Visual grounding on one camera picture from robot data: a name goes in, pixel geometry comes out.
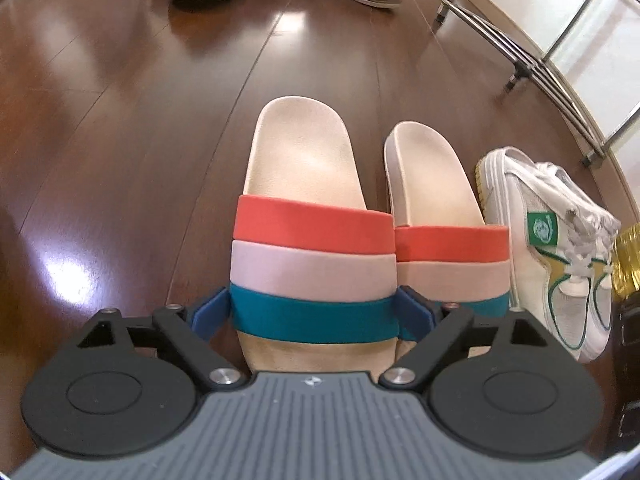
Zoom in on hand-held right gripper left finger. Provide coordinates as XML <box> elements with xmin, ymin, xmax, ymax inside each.
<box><xmin>75</xmin><ymin>287</ymin><xmax>251</xmax><ymax>391</ymax></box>

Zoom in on striped cream slide sandal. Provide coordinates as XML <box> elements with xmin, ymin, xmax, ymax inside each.
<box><xmin>384</xmin><ymin>121</ymin><xmax>512</xmax><ymax>361</ymax></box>
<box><xmin>229</xmin><ymin>95</ymin><xmax>401</xmax><ymax>376</ymax></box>

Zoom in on white sneaker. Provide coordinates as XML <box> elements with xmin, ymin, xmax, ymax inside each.
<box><xmin>476</xmin><ymin>146</ymin><xmax>622</xmax><ymax>363</ymax></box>

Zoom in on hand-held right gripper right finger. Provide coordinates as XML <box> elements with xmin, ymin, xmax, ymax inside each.
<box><xmin>377</xmin><ymin>286</ymin><xmax>558</xmax><ymax>390</ymax></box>

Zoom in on metal shoe rack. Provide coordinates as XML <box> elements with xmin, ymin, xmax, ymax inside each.
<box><xmin>434</xmin><ymin>0</ymin><xmax>640</xmax><ymax>168</ymax></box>

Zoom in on gold shiny object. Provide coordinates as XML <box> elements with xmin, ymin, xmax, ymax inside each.
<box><xmin>611</xmin><ymin>224</ymin><xmax>640</xmax><ymax>306</ymax></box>

